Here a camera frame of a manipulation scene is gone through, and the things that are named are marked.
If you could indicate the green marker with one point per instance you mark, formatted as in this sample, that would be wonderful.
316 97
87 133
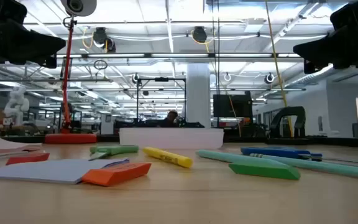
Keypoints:
120 149

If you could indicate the pale notepad with heart drawing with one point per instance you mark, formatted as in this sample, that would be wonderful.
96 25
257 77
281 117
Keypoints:
48 171

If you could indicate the black monitor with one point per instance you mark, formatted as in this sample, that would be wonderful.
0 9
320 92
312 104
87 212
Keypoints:
222 107

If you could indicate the yellow highlighter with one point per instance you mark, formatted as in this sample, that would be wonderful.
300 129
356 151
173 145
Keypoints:
169 157

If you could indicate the black frame rig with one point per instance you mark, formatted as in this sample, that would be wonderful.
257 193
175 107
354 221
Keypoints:
162 79

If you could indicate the clear pencil box pink lid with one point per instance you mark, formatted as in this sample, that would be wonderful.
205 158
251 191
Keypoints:
171 139

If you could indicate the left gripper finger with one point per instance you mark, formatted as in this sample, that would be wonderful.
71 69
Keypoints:
33 46
51 62

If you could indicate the white round column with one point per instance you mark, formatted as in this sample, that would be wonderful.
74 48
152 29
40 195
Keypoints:
198 93

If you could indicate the teal pen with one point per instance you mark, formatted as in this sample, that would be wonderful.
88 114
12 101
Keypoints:
216 154
322 166

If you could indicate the green eraser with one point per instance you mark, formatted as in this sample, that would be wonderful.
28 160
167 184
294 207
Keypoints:
264 172

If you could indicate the pale pink sticky notepad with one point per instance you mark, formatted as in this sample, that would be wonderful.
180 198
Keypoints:
2 145

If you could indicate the orange eraser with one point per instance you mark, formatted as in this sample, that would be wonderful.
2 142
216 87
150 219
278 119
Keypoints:
117 175

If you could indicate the person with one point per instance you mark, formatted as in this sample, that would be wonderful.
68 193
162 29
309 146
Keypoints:
169 119

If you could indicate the red eraser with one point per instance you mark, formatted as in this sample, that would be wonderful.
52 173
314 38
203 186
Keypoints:
26 159

